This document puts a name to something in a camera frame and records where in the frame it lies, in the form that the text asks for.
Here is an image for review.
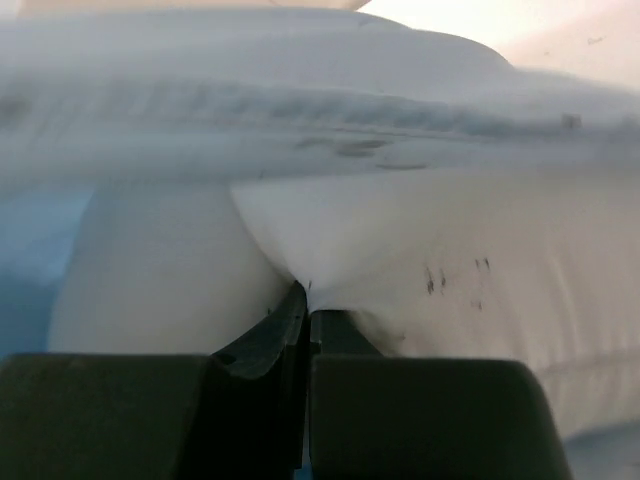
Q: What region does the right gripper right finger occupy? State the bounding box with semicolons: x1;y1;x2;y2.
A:
309;311;571;479

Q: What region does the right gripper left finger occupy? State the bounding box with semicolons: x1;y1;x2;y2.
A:
1;284;307;479

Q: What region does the light blue pillowcase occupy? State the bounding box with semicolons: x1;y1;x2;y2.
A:
1;6;639;479

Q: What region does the white pillow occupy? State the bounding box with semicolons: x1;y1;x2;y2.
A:
47;167;639;436

